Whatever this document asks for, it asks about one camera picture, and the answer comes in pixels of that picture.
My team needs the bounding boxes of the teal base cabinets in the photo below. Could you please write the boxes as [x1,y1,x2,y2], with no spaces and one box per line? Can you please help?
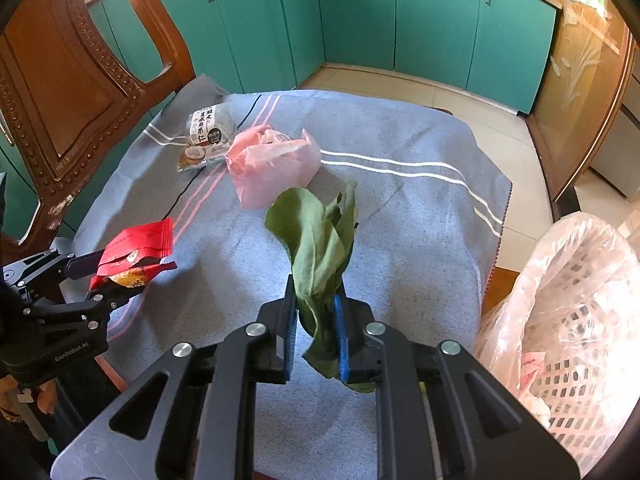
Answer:
[0,0,558,241]

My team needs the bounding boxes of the coconut print snack packet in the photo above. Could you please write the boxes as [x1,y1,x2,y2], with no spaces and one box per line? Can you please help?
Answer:
[176,105,236,173]

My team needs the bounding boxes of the wooden framed glass door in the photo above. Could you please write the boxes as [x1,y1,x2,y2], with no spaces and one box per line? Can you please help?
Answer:
[527,0,633,206]

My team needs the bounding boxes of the green leaf vegetable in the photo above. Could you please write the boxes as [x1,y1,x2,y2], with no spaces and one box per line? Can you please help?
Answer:
[265,180,376,393]

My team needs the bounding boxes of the blue striped blanket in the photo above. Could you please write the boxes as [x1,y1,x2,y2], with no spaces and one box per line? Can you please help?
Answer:
[75,74,513,476]

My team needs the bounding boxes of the white basket with plastic liner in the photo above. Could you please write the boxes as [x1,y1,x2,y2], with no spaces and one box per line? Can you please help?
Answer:
[472,211,640,480]

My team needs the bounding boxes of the carved wooden chair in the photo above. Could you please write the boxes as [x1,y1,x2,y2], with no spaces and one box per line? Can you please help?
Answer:
[0,0,521,480]

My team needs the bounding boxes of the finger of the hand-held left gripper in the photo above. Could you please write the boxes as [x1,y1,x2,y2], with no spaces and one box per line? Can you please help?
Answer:
[22,280,151,322]
[1,247,108,287]

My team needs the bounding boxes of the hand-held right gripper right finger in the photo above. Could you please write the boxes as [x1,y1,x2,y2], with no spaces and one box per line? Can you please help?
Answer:
[332,292,583,480]

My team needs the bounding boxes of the pink plastic bag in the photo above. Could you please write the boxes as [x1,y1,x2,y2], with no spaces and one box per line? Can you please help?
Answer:
[226,125,322,211]

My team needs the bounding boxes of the grey refrigerator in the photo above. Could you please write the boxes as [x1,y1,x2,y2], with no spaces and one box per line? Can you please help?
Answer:
[587,75,640,198]

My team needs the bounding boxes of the red snack packet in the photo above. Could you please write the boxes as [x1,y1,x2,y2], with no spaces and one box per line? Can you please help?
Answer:
[89,217,178,291]

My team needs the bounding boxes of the person's left hand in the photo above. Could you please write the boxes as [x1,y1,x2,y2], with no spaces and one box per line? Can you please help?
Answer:
[0,374,57,423]

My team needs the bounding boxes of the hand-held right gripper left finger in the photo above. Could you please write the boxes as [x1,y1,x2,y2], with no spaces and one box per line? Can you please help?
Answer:
[50,274,301,480]

